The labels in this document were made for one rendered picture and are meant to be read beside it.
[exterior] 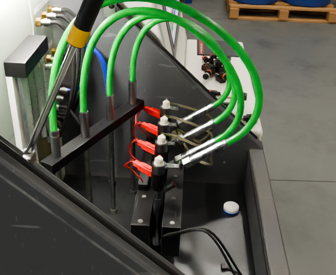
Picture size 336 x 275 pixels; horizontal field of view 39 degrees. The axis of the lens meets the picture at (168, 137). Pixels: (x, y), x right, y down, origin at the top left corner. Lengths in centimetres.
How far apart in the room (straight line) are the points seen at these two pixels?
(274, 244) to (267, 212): 10
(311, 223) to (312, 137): 90
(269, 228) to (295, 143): 221
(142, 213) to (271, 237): 27
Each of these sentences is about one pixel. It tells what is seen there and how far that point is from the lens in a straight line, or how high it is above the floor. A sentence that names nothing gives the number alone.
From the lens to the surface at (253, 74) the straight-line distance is 83.
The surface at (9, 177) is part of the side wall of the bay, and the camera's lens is 55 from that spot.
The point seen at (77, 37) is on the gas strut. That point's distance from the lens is 47.
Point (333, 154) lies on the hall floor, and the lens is 319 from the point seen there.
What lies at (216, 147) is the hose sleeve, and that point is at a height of 115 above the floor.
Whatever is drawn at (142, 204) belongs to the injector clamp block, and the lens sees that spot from 101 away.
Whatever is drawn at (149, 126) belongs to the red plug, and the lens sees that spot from 109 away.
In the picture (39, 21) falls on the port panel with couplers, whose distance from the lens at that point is 105.
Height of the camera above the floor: 162
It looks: 31 degrees down
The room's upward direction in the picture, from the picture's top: 2 degrees clockwise
